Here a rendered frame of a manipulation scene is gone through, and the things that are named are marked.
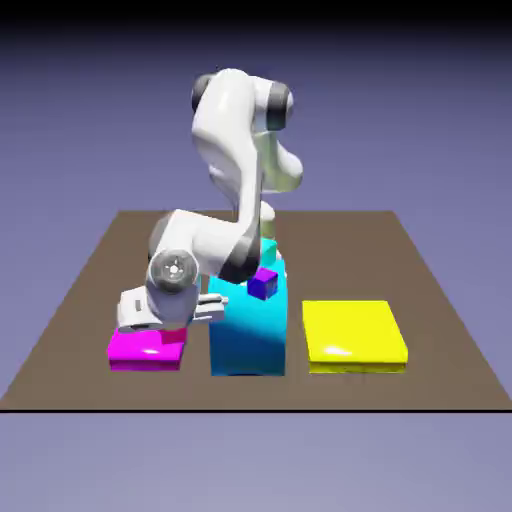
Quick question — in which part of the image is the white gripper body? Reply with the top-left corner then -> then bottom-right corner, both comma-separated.
116,285 -> 164,335

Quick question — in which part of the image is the small crimson cube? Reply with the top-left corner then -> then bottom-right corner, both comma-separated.
160,326 -> 188,346

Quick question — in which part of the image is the small blue cube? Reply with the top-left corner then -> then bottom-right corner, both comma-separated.
246,266 -> 280,302

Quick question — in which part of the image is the small teal cube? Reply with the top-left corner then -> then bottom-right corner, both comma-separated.
259,238 -> 279,268

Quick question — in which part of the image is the large magenta box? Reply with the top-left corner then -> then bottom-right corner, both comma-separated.
106,325 -> 189,373

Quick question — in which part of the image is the large cyan box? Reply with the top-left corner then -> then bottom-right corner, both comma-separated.
208,258 -> 289,378

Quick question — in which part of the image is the large yellow box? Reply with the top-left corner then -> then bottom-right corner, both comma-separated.
301,299 -> 410,376

